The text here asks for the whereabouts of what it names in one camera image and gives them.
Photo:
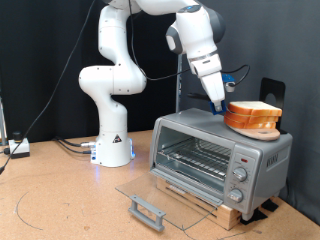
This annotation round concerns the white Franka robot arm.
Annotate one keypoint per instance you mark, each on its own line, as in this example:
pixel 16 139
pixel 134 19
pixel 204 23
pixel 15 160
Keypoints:
pixel 110 150

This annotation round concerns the white box with black button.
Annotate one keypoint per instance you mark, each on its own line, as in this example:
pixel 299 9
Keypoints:
pixel 19 146

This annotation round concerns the silver oven knob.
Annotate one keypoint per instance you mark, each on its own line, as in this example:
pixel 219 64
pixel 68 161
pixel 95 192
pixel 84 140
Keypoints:
pixel 235 196
pixel 240 174

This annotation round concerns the slotted wooden block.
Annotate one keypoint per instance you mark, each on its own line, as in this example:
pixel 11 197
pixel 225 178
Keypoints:
pixel 230 216

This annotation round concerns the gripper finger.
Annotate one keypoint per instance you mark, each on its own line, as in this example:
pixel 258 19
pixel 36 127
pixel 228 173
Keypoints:
pixel 219 106

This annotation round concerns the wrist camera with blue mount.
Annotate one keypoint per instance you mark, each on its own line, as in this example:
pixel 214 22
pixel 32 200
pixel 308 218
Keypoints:
pixel 230 87

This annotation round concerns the gray backdrop curtain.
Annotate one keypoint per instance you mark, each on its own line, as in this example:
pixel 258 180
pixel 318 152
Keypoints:
pixel 283 40

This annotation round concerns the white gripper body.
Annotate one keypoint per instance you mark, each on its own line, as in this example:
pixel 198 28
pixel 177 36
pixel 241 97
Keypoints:
pixel 213 86

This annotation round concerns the black backdrop curtain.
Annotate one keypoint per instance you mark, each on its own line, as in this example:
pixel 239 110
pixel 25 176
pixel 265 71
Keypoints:
pixel 26 50

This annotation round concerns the black metal bookend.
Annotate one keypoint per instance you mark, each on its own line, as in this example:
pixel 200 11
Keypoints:
pixel 273 86

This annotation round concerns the silver toaster oven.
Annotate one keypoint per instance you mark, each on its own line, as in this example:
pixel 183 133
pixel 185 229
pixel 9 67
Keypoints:
pixel 200 128

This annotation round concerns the aluminium vertical frame pole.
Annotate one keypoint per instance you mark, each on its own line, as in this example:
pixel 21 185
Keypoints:
pixel 179 100

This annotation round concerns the black tape patch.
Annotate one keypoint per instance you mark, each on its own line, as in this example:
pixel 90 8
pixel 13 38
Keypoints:
pixel 270 205
pixel 253 217

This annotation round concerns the thin metal bar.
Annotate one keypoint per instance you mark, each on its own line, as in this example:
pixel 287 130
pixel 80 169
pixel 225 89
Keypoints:
pixel 2 123

